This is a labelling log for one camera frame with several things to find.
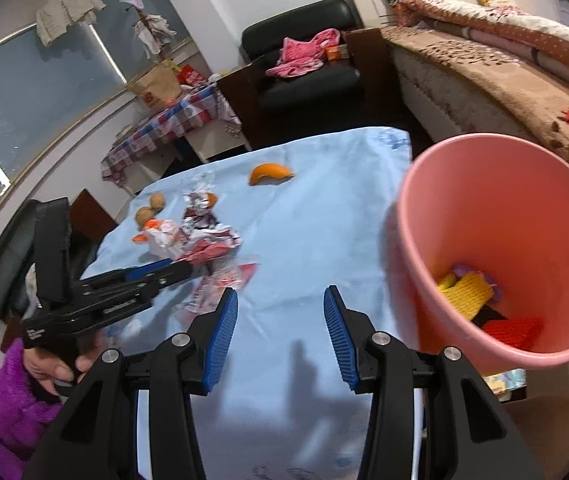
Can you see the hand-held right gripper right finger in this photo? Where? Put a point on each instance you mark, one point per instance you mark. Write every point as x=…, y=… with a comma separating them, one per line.
x=339, y=340

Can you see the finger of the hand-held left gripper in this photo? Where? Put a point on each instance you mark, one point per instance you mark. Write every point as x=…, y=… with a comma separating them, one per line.
x=164, y=286
x=149, y=271

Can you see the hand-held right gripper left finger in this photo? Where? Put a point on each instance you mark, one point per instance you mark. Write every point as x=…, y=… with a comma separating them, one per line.
x=222, y=340

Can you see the red white wrapper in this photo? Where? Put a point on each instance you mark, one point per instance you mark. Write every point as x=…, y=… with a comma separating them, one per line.
x=214, y=285

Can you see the printed snack wrapper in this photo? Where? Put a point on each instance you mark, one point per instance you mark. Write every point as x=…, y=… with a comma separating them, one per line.
x=209, y=232

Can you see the black foam fruit net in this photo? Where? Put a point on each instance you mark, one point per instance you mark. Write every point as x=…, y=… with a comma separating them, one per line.
x=489, y=316

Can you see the red foam fruit net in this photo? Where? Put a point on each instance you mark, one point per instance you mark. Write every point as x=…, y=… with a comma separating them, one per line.
x=511, y=332

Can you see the pink plastic bucket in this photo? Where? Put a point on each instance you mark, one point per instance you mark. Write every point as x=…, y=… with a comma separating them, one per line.
x=464, y=200

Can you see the person's left hand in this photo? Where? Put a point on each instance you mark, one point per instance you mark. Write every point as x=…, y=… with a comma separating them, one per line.
x=47, y=365

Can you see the orange and white plastic bag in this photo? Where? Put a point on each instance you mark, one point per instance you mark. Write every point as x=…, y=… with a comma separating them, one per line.
x=159, y=240

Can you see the walnut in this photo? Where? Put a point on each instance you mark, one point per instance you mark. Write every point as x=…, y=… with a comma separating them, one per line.
x=145, y=217
x=158, y=201

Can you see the small orange peel piece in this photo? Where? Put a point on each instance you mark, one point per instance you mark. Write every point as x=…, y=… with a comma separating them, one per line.
x=210, y=200

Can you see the shiny foil candy wrapper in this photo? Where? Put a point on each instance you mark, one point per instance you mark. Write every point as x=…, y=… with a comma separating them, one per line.
x=197, y=190

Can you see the light blue tablecloth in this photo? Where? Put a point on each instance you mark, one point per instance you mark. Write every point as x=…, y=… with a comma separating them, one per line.
x=289, y=240

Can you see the large curved window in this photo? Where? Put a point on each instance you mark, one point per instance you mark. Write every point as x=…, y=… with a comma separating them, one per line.
x=39, y=110

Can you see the white side table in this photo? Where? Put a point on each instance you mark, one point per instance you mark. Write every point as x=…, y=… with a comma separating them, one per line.
x=214, y=145

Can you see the checkered tablecloth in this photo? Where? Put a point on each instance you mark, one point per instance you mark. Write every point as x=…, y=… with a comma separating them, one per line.
x=164, y=125

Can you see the large orange peel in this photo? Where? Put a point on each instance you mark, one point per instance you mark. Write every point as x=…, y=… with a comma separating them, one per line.
x=269, y=174

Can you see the yellow printed box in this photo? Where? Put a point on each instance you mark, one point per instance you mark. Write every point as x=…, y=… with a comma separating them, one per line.
x=506, y=385

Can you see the brown paper bag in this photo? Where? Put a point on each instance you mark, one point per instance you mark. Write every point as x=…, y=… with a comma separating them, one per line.
x=157, y=87

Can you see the red shopping bag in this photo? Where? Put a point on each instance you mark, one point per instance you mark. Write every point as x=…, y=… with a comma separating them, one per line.
x=192, y=76

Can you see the white clothes on rack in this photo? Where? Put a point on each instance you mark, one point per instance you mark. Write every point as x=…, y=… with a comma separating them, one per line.
x=154, y=35

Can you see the beige hanging garment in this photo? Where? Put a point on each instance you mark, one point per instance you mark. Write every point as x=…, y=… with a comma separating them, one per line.
x=64, y=10

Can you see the black leather armchair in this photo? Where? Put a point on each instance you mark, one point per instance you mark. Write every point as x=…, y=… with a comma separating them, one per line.
x=309, y=90

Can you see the pink dotted clothes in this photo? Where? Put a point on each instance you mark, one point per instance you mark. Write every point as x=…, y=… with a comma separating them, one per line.
x=299, y=57

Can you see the quilted mattress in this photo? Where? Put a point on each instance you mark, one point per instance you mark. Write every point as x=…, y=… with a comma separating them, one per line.
x=444, y=90

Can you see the small orange box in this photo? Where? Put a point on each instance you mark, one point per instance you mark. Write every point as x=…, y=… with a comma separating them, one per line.
x=337, y=52

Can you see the bed with brown blanket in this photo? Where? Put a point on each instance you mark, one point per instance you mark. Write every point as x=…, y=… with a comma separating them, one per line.
x=514, y=85

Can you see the brown dotted quilt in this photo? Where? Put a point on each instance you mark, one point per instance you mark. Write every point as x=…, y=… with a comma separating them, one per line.
x=539, y=35

